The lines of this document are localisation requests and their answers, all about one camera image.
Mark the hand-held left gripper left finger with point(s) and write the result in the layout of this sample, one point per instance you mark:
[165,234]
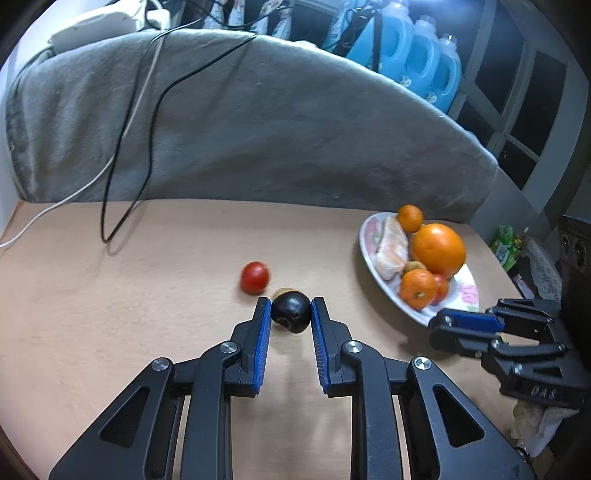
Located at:
[264,341]

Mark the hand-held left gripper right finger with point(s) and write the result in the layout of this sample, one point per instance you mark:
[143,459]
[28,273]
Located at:
[319,346]

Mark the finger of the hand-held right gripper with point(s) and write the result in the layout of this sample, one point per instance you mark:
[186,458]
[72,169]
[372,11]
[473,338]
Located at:
[475,320]
[455,339]

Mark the white floral plate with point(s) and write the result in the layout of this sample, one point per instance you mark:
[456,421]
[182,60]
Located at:
[464,293]

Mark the black round fruit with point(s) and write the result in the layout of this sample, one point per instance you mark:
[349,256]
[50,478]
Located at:
[291,314]

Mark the small red cherry tomato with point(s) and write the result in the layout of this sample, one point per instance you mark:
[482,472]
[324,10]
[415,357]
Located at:
[442,288]

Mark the medium mandarin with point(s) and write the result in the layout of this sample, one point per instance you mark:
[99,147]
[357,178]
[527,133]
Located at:
[418,288]

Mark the large orange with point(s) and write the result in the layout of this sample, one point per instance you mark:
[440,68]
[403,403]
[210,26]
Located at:
[437,249]

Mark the kiwi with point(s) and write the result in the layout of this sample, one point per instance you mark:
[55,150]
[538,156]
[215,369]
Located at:
[414,266]

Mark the small mandarin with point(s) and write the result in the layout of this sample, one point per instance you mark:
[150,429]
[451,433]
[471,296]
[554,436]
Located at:
[410,218]

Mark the person's right hand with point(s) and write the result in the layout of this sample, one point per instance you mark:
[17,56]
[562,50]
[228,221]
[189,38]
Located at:
[535,422]

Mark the green packet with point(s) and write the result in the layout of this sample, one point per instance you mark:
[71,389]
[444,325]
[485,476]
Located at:
[504,244]

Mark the white lace cloth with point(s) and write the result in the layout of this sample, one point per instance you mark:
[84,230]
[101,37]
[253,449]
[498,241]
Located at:
[542,272]

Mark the grey blanket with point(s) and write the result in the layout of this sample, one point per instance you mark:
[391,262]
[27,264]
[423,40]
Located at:
[277,124]

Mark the grey framed glass door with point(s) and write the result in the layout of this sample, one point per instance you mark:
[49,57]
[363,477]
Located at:
[521,92]

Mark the blue detergent bottle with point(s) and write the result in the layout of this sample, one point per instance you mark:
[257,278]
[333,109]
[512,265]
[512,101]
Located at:
[425,60]
[392,41]
[449,74]

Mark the patterned hanging cloth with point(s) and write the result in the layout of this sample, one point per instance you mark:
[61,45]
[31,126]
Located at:
[249,16]

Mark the white power strip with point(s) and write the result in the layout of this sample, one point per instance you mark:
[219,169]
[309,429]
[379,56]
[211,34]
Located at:
[101,21]

